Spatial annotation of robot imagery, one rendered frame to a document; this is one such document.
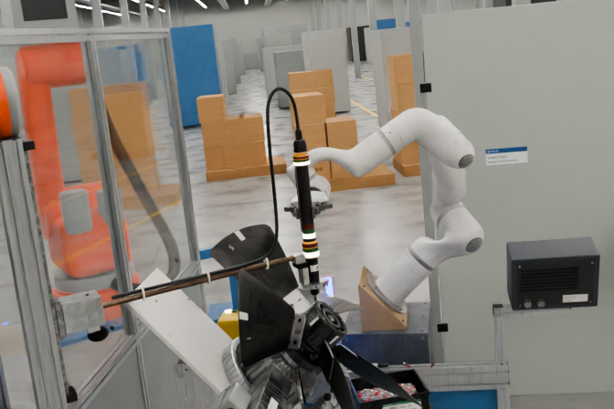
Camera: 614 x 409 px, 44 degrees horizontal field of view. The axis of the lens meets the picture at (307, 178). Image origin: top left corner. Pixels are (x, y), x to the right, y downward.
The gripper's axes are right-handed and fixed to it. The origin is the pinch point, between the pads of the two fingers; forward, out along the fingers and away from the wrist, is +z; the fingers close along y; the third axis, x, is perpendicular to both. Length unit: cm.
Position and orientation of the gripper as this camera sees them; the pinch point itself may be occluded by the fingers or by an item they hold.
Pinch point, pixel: (306, 211)
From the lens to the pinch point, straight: 203.1
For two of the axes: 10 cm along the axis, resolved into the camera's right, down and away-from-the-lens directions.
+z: -1.1, 1.9, -9.8
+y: -9.9, 0.7, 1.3
